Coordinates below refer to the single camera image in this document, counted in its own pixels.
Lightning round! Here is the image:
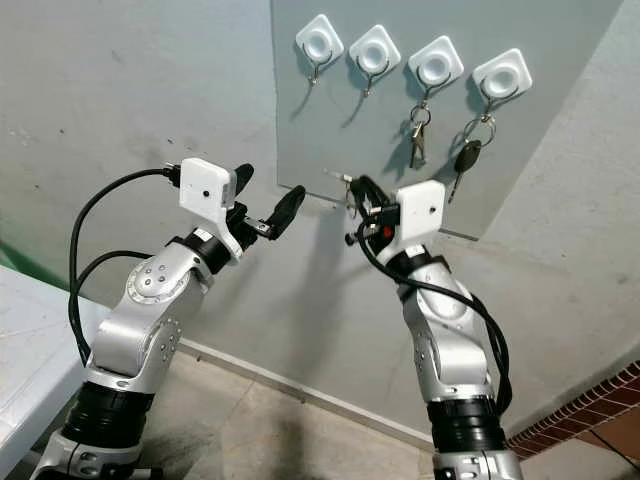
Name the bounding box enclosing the white square folding table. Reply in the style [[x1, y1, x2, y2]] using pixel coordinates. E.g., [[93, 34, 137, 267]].
[[0, 265, 96, 476]]

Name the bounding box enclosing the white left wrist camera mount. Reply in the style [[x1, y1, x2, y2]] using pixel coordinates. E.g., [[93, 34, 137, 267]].
[[178, 158, 239, 253]]

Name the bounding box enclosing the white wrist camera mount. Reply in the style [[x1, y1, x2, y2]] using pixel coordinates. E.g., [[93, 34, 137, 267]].
[[178, 158, 239, 253], [395, 180, 448, 256]]

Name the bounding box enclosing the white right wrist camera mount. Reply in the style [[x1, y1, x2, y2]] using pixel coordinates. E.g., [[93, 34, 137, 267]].
[[395, 180, 448, 256]]

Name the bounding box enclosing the grey wall board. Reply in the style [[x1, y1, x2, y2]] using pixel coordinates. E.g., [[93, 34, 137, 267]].
[[270, 0, 626, 241]]

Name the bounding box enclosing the silver key bunch on ring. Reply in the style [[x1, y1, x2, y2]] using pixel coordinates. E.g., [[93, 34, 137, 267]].
[[405, 100, 433, 169]]

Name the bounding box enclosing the black headed key on ring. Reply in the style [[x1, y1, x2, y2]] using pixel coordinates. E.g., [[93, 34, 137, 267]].
[[447, 113, 498, 204]]

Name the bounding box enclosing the white square wall hook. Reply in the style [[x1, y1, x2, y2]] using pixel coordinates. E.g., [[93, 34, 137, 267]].
[[348, 24, 402, 98], [472, 48, 533, 113], [294, 13, 345, 86], [407, 35, 465, 101]]

